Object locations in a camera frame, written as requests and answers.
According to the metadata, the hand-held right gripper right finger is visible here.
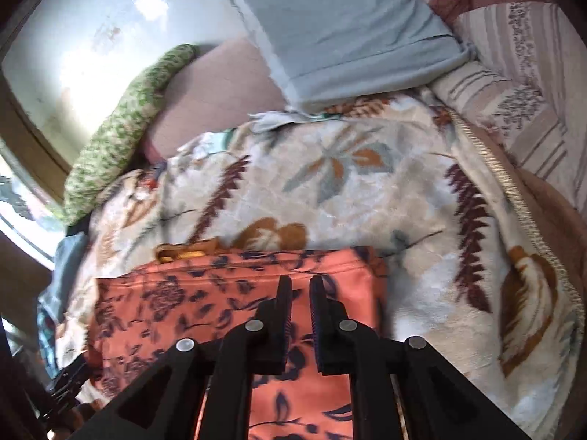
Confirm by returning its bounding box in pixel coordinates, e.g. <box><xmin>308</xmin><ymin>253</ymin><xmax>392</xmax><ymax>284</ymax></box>
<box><xmin>309</xmin><ymin>276</ymin><xmax>533</xmax><ymax>440</ymax></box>

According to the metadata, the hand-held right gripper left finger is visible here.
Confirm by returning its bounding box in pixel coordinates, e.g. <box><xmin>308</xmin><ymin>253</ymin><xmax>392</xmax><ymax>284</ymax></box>
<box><xmin>69</xmin><ymin>276</ymin><xmax>293</xmax><ymax>440</ymax></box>

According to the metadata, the orange floral shirt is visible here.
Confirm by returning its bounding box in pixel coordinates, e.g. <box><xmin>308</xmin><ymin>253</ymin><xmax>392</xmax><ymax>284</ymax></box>
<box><xmin>89</xmin><ymin>238</ymin><xmax>390</xmax><ymax>440</ymax></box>

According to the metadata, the leaf print fleece blanket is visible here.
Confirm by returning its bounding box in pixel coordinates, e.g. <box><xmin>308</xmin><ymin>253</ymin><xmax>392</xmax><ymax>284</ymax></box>
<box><xmin>59</xmin><ymin>87</ymin><xmax>583</xmax><ymax>440</ymax></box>

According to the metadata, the small printed packet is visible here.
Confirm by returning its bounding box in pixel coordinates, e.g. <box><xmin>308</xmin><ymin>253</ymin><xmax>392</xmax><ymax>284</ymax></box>
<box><xmin>138</xmin><ymin>165</ymin><xmax>163</xmax><ymax>193</ymax></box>

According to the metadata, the blue-grey garment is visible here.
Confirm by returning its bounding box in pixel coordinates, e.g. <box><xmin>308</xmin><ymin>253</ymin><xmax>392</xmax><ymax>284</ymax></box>
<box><xmin>39</xmin><ymin>231</ymin><xmax>90</xmax><ymax>326</ymax></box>

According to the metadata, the light grey cloth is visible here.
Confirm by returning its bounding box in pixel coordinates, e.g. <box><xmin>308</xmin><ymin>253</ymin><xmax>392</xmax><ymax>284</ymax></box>
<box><xmin>250</xmin><ymin>110</ymin><xmax>299</xmax><ymax>133</ymax></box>

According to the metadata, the teal patterned cloth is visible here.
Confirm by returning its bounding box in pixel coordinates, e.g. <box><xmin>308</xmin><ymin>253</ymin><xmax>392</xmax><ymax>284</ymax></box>
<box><xmin>37</xmin><ymin>307</ymin><xmax>60</xmax><ymax>372</ymax></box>

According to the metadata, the pink pillow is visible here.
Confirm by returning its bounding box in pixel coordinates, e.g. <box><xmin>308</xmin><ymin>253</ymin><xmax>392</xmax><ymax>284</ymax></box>
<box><xmin>144</xmin><ymin>39</ymin><xmax>294</xmax><ymax>163</ymax></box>

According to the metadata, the green checked pillow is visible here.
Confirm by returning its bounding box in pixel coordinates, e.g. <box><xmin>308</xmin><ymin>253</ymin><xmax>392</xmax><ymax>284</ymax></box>
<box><xmin>63</xmin><ymin>43</ymin><xmax>200</xmax><ymax>225</ymax></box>

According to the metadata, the grey pillow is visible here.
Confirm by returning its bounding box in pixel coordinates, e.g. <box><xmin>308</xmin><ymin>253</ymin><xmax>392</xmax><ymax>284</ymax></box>
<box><xmin>215</xmin><ymin>0</ymin><xmax>473</xmax><ymax>113</ymax></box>

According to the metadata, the striped patchwork quilt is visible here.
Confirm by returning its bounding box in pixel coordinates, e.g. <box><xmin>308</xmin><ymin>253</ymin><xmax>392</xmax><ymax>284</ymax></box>
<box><xmin>399</xmin><ymin>0</ymin><xmax>587</xmax><ymax>207</ymax></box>

